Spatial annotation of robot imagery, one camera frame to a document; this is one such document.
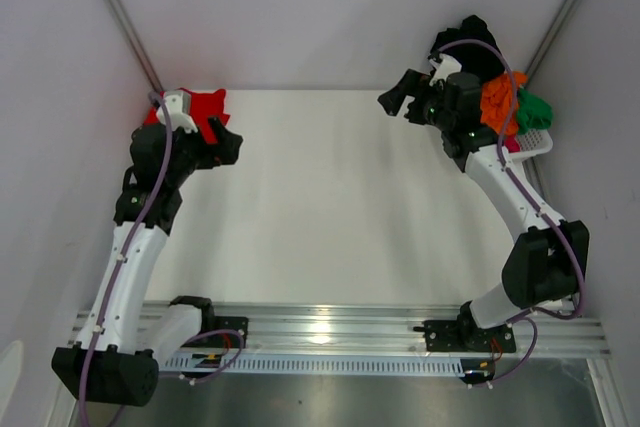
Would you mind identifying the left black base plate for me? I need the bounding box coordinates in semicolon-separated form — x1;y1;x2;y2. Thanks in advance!
195;316;249;349

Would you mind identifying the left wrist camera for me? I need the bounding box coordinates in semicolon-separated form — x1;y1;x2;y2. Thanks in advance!
156;90;198;134

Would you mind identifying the green t shirt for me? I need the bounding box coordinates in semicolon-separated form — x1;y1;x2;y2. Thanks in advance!
516;88;554;135

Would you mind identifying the left corner metal profile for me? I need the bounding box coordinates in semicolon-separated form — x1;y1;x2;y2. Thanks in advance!
103;0;164;92

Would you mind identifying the aluminium mounting rail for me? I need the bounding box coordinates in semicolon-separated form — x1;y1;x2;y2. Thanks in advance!
66;300;612;359

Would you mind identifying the white plastic basket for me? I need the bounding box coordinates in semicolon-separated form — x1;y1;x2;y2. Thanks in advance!
510;129;553;162

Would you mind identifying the right corner metal profile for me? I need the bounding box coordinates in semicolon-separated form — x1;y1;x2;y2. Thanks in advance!
525;0;582;81

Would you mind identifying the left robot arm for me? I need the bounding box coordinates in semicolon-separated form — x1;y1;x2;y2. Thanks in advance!
51;114;243;407

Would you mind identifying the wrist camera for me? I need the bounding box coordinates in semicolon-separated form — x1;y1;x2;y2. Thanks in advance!
428;52;462;86
156;90;198;134

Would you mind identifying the pink cloth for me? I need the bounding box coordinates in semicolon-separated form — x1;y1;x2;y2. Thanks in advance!
504;136;521;153

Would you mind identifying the slotted cable duct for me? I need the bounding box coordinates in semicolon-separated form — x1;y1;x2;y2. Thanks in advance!
160;353;464;378

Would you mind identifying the orange t shirt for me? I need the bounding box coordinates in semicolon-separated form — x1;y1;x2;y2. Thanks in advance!
480;71;528;137

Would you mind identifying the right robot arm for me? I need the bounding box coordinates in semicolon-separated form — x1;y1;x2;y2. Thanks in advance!
378;69;589;351

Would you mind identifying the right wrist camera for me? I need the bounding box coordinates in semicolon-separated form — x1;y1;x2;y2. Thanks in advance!
428;52;462;86

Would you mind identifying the black t shirt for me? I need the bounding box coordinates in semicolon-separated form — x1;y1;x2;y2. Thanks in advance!
430;15;505;84

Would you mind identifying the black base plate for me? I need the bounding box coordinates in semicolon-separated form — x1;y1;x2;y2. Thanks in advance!
412;320;516;354
195;316;249;349

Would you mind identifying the corner metal profile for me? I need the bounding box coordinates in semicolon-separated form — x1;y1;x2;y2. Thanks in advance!
103;0;164;92
525;0;582;81

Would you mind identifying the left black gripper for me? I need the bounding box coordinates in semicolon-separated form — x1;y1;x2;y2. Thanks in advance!
165;116;241;187

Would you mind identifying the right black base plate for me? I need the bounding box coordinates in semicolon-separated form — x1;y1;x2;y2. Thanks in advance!
412;320;516;354

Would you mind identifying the red t shirt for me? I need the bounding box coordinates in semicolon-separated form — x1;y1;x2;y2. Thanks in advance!
142;88;231;146

